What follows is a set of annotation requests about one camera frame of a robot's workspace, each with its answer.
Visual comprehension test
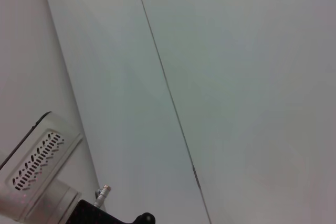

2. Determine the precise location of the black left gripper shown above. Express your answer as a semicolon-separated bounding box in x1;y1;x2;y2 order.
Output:
75;199;156;224

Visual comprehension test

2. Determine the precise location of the left wrist camera housing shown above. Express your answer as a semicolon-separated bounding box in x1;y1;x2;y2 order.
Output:
0;111;85;209

